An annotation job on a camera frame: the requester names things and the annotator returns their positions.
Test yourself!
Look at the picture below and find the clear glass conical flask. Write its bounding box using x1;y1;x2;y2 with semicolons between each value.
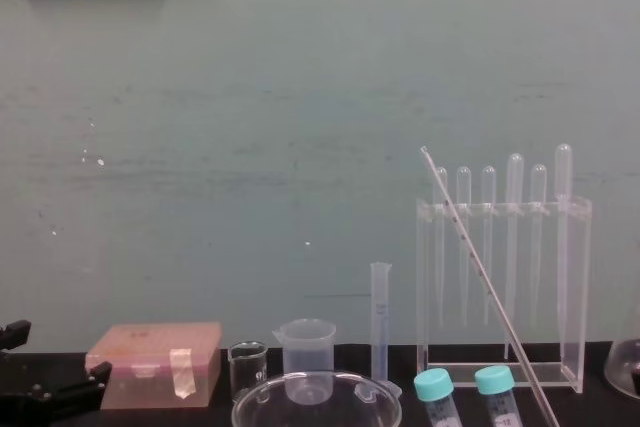
603;296;640;401

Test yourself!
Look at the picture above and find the pink pipette tip box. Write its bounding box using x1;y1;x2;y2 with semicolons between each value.
83;321;223;410

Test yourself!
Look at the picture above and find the clear glass dish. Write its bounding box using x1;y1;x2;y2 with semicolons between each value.
230;370;404;427

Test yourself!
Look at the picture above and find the plastic graduated cylinder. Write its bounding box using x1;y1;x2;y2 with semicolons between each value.
369;261;402;397

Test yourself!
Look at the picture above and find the small clear glass beaker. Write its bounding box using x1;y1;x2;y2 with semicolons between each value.
227;340;269;404

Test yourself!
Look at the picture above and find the long glass thermometer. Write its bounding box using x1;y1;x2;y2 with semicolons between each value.
420;145;562;427

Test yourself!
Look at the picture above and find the translucent plastic beaker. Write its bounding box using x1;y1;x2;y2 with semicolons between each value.
271;318;338;404

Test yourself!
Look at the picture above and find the large clear plastic transfer pipette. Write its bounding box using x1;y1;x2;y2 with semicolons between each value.
554;143;574;357
503;152;525;360

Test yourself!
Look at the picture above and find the clear acrylic pipette rack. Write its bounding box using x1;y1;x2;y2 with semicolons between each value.
415;194;594;395

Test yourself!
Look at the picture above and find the teal capped centrifuge tube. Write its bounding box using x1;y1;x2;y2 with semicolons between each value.
473;365;516;427
412;367;456;427

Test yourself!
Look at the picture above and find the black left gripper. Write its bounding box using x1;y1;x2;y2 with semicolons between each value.
0;319;114;427

